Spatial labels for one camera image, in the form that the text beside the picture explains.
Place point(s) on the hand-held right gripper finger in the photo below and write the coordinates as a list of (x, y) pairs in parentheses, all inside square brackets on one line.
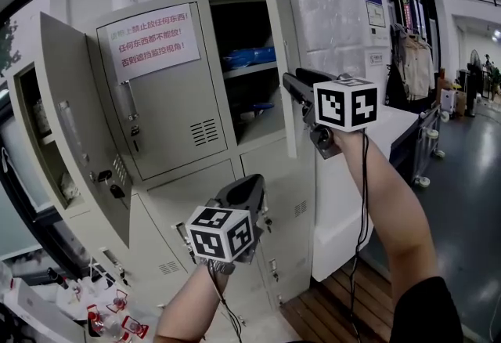
[(313, 77), (299, 92)]

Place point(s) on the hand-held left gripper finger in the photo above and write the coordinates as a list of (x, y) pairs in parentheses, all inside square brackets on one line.
[(225, 198), (254, 196)]

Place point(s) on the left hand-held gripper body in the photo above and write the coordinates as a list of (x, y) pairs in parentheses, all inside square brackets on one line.
[(217, 235)]

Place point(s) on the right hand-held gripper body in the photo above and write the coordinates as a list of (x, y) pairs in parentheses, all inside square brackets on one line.
[(344, 106)]

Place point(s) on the beige metal locker cabinet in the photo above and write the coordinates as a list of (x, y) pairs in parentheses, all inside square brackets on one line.
[(250, 70)]

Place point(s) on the grey metal locker cabinet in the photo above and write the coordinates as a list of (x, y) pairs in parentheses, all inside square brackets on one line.
[(168, 98)]

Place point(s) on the person's right forearm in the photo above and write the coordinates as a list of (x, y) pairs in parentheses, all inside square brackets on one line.
[(387, 216)]

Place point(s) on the person's left forearm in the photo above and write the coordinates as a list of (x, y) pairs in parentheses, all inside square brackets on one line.
[(188, 310)]

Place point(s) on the black hanging bag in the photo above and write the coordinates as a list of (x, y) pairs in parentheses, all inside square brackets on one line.
[(396, 91)]

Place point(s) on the blue plastic packet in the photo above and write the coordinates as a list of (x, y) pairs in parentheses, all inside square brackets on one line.
[(250, 56)]

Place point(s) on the white sink counter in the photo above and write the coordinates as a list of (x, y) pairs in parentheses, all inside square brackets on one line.
[(336, 196)]

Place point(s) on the beige hanging garments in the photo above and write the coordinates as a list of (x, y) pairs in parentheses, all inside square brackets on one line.
[(417, 67)]

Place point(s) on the grey metal rolling cart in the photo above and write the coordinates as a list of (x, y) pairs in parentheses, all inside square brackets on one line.
[(424, 138)]

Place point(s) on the white air purifier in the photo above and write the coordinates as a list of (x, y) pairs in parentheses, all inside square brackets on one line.
[(449, 102)]

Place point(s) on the brown wooden slat platform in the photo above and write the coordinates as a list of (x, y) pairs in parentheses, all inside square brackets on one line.
[(313, 314)]

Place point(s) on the black standing fan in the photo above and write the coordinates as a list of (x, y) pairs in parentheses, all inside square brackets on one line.
[(474, 63)]

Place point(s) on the white low floor box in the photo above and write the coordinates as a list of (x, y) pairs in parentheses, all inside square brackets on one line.
[(84, 294)]

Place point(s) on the clear jug red label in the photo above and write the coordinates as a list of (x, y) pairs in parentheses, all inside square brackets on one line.
[(102, 329)]

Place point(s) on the white paper notice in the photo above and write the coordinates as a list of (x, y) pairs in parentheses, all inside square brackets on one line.
[(152, 44)]

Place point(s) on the white gloves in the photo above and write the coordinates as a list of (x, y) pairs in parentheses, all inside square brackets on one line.
[(68, 186)]

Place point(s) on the black thermos bottle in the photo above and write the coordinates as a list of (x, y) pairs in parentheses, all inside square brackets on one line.
[(58, 279)]

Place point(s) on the person's black shirt sleeve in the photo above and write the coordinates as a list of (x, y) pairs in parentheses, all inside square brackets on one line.
[(426, 314)]

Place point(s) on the small white wall sign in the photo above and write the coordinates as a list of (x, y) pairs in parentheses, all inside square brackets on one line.
[(377, 58)]

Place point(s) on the white wall chart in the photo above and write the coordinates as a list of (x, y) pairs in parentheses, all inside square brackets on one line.
[(375, 14)]

